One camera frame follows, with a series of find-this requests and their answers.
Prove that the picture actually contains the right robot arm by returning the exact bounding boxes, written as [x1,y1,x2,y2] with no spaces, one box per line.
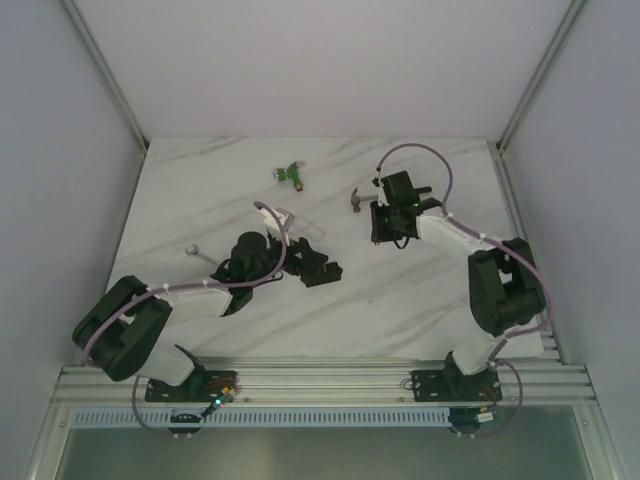
[370,171,546,399]

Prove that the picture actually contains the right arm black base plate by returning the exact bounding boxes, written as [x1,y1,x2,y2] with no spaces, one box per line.
[410,367,503,403]

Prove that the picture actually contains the right aluminium frame post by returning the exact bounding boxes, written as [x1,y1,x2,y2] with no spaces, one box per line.
[496,0,590,154]

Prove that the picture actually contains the clear plastic fuse box cover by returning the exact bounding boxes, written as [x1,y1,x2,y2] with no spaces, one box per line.
[287,211,326,241]

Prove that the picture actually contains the grey metal bolt tool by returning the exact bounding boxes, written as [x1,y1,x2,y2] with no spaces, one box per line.
[185,244,218,265]

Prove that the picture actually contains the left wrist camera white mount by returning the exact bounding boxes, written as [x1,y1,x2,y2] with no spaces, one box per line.
[258,207,295,243]

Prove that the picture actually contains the left aluminium frame post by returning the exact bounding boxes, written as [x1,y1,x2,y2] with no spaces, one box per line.
[60,0,150,154]

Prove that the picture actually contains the slotted grey cable duct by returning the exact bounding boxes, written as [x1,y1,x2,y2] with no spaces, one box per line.
[70,406,477,429]

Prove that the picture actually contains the black fuse box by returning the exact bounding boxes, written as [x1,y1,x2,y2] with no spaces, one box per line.
[302,262,343,288]

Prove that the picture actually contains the aluminium front rail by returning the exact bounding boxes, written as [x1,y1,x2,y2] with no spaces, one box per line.
[51,357,597,407]

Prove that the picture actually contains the green spray gun toy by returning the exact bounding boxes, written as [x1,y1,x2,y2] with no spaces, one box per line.
[273,161,305,192]

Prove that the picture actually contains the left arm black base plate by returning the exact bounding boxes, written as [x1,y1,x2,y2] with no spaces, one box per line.
[144,370,237,403]

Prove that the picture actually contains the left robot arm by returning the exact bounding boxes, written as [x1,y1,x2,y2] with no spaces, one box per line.
[72,231,342,402]

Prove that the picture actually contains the hammer with black handle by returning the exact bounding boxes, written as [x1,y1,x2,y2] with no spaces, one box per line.
[350,185,433,215]

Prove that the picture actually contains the aluminium frame post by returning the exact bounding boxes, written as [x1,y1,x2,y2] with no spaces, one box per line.
[496,0,590,154]
[60,0,150,154]

